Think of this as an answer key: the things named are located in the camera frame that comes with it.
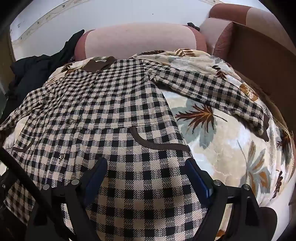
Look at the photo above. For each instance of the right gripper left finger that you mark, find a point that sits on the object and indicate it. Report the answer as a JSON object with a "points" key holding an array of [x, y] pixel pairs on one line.
{"points": [[76, 195]]}

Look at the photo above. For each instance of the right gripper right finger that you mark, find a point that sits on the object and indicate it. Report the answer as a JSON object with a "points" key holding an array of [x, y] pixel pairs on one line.
{"points": [[247, 220]]}

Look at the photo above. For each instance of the black beige checkered shirt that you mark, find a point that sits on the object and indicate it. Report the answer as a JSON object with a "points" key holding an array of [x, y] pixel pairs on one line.
{"points": [[116, 111]]}

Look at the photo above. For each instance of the leaf pattern fleece blanket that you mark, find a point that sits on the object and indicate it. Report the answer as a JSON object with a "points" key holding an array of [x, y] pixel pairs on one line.
{"points": [[226, 146]]}

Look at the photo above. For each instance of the black garment pile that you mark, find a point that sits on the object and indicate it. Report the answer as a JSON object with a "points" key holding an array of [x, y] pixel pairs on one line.
{"points": [[32, 72]]}

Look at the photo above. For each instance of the brown wooden side panel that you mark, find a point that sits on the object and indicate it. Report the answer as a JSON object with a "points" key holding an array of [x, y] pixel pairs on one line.
{"points": [[267, 63]]}

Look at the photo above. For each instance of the pink brown sofa backrest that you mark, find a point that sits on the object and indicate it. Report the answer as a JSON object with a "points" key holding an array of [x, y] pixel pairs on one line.
{"points": [[123, 41]]}

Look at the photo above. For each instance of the pink brown sofa armrest cushion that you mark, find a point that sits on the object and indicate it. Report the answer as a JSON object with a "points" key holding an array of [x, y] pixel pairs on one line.
{"points": [[218, 28]]}

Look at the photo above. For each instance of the small black object on sofa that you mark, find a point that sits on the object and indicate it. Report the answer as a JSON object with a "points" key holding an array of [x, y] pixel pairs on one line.
{"points": [[193, 26]]}

